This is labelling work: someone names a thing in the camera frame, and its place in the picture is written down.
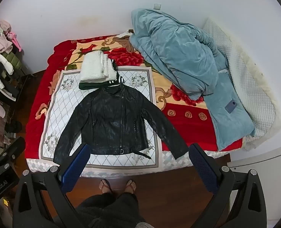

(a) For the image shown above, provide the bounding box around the green garment with striped cuff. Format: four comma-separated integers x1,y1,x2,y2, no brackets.
79,60,125,91

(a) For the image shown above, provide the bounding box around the white cabinet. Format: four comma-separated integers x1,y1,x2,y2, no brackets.
227,142,281,219

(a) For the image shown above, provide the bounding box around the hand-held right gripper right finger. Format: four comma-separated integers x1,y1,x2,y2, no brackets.
189,143,267,228

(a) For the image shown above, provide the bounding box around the person's left foot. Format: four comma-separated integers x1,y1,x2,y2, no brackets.
100,179,113,194

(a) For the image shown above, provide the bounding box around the person's dark clothing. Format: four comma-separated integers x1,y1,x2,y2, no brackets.
75,191,141,228

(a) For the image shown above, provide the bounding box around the pile of clothes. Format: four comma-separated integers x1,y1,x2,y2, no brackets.
0,20,24,119

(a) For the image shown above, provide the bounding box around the white fleece garment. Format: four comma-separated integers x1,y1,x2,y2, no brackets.
80,50,118,82

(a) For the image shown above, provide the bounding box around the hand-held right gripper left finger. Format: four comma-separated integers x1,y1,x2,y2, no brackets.
13,143,91,228

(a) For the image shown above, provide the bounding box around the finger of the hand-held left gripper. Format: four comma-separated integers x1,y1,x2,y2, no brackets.
0,137,26,171

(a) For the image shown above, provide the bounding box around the grey checked bed sheet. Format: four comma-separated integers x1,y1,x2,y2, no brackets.
26,151,230,178

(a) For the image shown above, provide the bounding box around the white diamond-patterned cloth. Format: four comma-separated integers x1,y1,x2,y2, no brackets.
40,68,163,169

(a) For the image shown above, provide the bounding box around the red floral blanket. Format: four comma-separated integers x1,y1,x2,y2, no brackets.
26,34,244,173

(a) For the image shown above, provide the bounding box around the person's right foot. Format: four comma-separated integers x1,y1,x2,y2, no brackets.
124,180,137,194

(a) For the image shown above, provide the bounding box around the black leather jacket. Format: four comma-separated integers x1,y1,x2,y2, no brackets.
53,84,189,165

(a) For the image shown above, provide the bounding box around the white waffle blanket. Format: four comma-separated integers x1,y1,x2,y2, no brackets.
202,18,281,151

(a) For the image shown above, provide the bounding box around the blue quilt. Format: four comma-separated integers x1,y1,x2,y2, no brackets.
130,8,256,151

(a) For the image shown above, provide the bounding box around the person's foot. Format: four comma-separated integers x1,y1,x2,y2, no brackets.
100,179,113,194
124,180,137,194

